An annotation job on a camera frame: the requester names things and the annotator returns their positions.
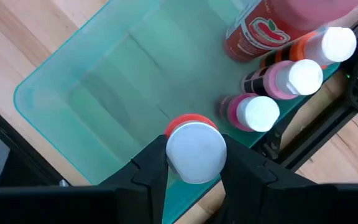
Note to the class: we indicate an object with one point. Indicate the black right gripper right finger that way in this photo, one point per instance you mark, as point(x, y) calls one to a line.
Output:
point(247, 186)

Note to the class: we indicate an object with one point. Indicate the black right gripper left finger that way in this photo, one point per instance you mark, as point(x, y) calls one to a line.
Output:
point(148, 186)

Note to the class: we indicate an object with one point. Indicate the small red paint bottle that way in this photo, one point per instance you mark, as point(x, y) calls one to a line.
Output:
point(196, 152)

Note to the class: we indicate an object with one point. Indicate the small magenta paint bottle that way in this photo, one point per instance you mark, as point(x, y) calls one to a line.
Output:
point(256, 113)

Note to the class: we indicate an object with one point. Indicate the small pink paint bottle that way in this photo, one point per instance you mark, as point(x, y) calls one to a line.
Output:
point(300, 77)

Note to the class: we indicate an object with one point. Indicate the large pink paint bottle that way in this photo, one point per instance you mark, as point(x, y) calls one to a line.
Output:
point(259, 34)

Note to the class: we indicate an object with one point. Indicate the small orange paint bottle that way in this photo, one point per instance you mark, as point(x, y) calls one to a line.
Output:
point(337, 43)

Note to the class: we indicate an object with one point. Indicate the translucent green plastic bin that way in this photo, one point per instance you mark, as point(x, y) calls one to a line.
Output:
point(104, 93)

